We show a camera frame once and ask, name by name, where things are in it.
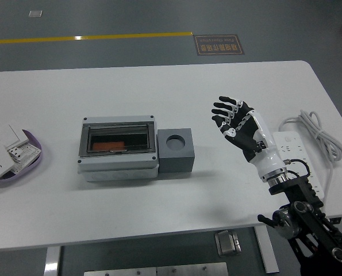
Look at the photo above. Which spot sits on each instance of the grey box with clear lid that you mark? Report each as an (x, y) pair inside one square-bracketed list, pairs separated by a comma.
[(116, 166)]

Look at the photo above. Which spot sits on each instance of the small white socket module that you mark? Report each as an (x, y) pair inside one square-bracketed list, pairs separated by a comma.
[(17, 152)]

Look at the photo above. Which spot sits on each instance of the white switch panel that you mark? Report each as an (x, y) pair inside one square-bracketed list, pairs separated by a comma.
[(7, 133)]

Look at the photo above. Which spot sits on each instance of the small silver floor plate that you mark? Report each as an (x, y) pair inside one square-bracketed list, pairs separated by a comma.
[(35, 13)]

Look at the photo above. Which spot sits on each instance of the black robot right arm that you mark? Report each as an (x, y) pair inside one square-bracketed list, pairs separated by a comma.
[(303, 195)]

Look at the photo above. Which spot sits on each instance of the steel base plate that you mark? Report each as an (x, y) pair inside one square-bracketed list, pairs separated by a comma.
[(119, 272)]

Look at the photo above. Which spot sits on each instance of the white socket plate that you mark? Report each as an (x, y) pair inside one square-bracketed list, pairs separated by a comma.
[(30, 156)]

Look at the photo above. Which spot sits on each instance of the black label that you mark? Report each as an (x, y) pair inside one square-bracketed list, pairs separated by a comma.
[(336, 220)]

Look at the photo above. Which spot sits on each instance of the grey cube with round hole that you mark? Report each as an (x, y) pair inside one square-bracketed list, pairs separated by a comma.
[(176, 162)]

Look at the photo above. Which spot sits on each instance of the purple tray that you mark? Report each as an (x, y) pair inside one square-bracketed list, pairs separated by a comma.
[(38, 156)]

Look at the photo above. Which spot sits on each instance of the orange cylinder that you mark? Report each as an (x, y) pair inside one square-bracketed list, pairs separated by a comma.
[(104, 146)]

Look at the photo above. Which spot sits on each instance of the white table leg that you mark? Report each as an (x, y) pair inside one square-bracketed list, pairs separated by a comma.
[(52, 261), (268, 253)]

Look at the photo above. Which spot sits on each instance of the silver metal box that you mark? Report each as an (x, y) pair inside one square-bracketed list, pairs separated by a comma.
[(226, 244)]

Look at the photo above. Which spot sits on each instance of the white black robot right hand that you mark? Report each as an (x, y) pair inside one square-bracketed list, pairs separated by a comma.
[(248, 135)]

